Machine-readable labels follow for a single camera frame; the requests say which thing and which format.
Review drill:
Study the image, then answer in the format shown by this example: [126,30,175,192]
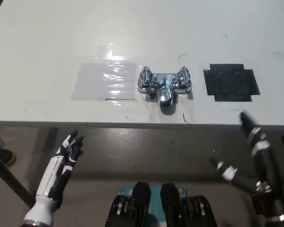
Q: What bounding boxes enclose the chrome two-handle faucet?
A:
[136,66,194,107]

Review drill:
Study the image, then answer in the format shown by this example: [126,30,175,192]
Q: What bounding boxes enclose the dark diagonal table leg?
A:
[0,148,37,209]

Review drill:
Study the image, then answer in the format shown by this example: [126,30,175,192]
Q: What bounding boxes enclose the grey laminated sheet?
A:
[70,61,137,101]

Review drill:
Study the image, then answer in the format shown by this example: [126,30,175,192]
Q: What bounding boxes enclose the black shoe tan sole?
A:
[0,148,17,167]

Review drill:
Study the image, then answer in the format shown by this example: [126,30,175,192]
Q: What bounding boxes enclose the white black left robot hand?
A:
[35,130,84,204]

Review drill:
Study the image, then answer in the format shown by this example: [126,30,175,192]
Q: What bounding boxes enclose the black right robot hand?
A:
[209,110,284,227]

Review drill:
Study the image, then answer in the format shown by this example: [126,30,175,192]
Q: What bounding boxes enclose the black tape patch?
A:
[203,63,260,103]

